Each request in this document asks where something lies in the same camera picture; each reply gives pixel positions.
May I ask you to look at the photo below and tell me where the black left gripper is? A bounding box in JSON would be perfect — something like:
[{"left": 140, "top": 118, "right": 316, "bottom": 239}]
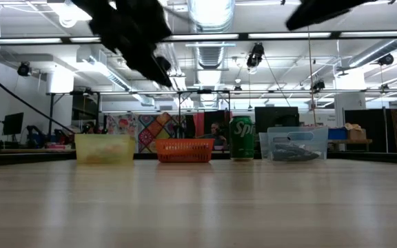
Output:
[{"left": 88, "top": 0, "right": 174, "bottom": 88}]

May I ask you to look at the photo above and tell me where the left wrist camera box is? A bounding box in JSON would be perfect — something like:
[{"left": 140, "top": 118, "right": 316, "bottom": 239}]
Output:
[{"left": 115, "top": 0, "right": 174, "bottom": 44}]

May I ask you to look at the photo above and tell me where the wooden shelf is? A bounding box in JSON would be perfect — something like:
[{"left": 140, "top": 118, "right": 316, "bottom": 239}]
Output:
[{"left": 329, "top": 138, "right": 374, "bottom": 153}]

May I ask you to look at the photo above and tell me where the clear plastic bin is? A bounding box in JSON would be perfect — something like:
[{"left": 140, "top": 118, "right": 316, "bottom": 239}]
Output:
[{"left": 258, "top": 126, "right": 330, "bottom": 163}]

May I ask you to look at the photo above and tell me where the orange plastic basket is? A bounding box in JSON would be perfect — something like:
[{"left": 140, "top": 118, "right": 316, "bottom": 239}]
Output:
[{"left": 154, "top": 138, "right": 216, "bottom": 164}]

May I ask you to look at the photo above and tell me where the colourful patchwork panel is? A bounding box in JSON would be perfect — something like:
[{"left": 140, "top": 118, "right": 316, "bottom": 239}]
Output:
[{"left": 137, "top": 112, "right": 187, "bottom": 154}]

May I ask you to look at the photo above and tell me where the small black monitor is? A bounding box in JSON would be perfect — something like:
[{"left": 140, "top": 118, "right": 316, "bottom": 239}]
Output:
[{"left": 2, "top": 112, "right": 25, "bottom": 136}]

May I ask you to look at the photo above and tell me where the large black screen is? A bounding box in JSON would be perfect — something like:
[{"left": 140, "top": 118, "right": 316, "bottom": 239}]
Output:
[{"left": 254, "top": 106, "right": 301, "bottom": 134}]

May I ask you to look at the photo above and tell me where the blue storage bin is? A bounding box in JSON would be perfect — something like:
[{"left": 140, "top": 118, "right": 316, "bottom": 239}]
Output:
[{"left": 328, "top": 127, "right": 349, "bottom": 141}]

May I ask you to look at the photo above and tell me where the silver ceiling duct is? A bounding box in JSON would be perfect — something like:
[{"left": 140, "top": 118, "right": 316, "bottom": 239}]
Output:
[{"left": 187, "top": 0, "right": 236, "bottom": 111}]

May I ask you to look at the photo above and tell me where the floral fabric panel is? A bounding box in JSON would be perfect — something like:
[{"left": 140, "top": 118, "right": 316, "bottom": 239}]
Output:
[{"left": 107, "top": 113, "right": 139, "bottom": 136}]

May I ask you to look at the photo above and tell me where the yellow plastic basket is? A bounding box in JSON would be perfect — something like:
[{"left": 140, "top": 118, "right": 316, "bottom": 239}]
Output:
[{"left": 74, "top": 133, "right": 137, "bottom": 165}]

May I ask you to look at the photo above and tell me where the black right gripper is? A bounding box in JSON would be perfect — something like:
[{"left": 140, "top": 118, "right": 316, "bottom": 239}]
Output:
[{"left": 285, "top": 0, "right": 379, "bottom": 32}]

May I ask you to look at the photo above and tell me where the green Sprite can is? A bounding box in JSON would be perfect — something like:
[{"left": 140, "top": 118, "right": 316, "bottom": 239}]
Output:
[{"left": 229, "top": 115, "right": 256, "bottom": 161}]

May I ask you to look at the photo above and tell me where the black partition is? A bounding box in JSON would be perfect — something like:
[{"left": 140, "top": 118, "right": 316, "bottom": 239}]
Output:
[{"left": 343, "top": 108, "right": 389, "bottom": 154}]

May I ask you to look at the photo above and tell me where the orange curtain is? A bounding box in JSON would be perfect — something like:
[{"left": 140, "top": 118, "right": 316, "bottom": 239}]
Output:
[{"left": 193, "top": 110, "right": 205, "bottom": 139}]

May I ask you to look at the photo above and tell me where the black ceiling camera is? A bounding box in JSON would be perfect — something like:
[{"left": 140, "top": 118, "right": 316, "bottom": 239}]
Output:
[
  {"left": 16, "top": 61, "right": 33, "bottom": 78},
  {"left": 377, "top": 52, "right": 395, "bottom": 67},
  {"left": 246, "top": 42, "right": 266, "bottom": 69}
]

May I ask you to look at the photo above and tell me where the black aluminium rig frame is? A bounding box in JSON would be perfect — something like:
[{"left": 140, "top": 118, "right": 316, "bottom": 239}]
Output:
[{"left": 0, "top": 31, "right": 397, "bottom": 167}]

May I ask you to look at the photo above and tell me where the cardboard box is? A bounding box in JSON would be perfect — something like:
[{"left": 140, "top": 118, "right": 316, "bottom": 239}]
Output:
[{"left": 345, "top": 123, "right": 368, "bottom": 143}]

